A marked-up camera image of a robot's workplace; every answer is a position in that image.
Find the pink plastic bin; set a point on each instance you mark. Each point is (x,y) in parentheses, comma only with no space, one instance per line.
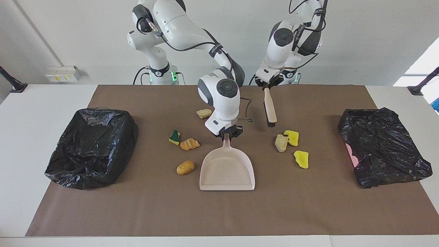
(351,154)

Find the beige hand brush black bristles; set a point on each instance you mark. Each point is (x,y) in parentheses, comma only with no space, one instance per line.
(270,109)

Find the pale yellow sponge lump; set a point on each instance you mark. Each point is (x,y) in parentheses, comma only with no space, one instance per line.
(204,113)

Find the black plastic trash bag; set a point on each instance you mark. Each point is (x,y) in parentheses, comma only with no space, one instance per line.
(89,151)
(387,147)

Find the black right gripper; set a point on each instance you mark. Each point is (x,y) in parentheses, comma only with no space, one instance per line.
(235,129)

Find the brown oval bread-like sponge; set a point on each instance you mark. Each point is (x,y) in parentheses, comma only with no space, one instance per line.
(185,167)

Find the blue object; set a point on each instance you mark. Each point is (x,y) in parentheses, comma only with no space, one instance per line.
(436,105)

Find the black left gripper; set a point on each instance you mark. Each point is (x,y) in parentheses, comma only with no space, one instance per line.
(277,81)

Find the white wall conduit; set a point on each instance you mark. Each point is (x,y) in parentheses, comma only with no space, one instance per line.
(38,32)

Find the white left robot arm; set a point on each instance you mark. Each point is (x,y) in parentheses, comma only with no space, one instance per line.
(283,44)

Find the tan sponge lump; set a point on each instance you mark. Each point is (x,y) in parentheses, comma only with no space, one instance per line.
(281,143)

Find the beige plastic dustpan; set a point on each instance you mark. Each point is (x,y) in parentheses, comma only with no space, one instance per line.
(226,171)

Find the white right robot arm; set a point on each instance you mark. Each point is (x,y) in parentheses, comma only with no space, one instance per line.
(178,24)

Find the brown table mat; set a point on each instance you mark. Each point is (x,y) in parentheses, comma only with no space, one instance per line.
(219,212)

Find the black clamp stand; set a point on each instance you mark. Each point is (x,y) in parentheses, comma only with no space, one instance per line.
(15,85)
(416,90)

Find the white wall outlet box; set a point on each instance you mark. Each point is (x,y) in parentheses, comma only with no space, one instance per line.
(63,74)

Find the orange striped sponge scrap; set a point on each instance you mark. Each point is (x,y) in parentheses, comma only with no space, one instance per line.
(189,144)

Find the small green yellow sponge wedge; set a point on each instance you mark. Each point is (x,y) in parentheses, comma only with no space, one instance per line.
(175,137)

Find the yellow sponge piece green backed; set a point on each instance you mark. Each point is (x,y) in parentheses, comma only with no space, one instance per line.
(292,137)

